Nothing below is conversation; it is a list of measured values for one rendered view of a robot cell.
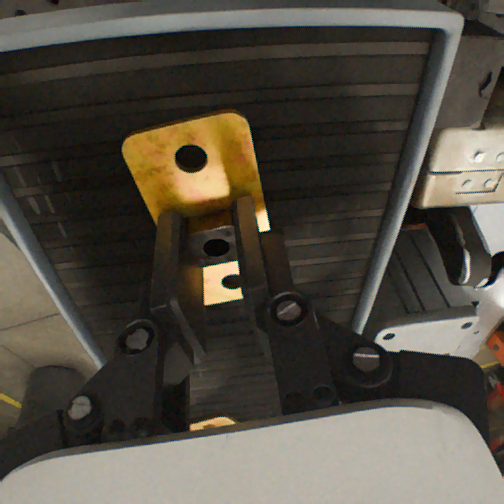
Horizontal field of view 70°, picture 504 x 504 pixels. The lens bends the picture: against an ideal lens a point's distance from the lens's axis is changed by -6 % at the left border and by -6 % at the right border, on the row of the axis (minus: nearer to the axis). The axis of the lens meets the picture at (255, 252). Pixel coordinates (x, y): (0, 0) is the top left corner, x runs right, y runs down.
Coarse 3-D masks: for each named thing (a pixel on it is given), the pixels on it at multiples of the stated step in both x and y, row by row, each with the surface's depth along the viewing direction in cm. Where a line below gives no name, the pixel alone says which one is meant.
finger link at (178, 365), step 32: (160, 224) 12; (160, 256) 11; (192, 256) 13; (160, 288) 10; (192, 288) 12; (160, 320) 10; (192, 320) 11; (192, 352) 11; (96, 384) 9; (64, 416) 9; (96, 416) 9
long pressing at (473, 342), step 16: (480, 208) 37; (496, 208) 38; (480, 224) 39; (496, 224) 39; (496, 240) 41; (464, 288) 48; (480, 288) 49; (496, 288) 49; (480, 304) 51; (496, 304) 52; (480, 320) 55; (496, 320) 55; (480, 336) 59; (464, 352) 62
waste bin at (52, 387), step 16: (48, 368) 237; (64, 368) 241; (32, 384) 231; (48, 384) 230; (64, 384) 234; (80, 384) 244; (32, 400) 222; (48, 400) 222; (64, 400) 227; (32, 416) 213
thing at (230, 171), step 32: (160, 128) 11; (192, 128) 11; (224, 128) 11; (128, 160) 11; (160, 160) 11; (224, 160) 12; (160, 192) 12; (192, 192) 12; (224, 192) 12; (256, 192) 13; (192, 224) 13; (224, 224) 12; (224, 256) 13; (224, 288) 16
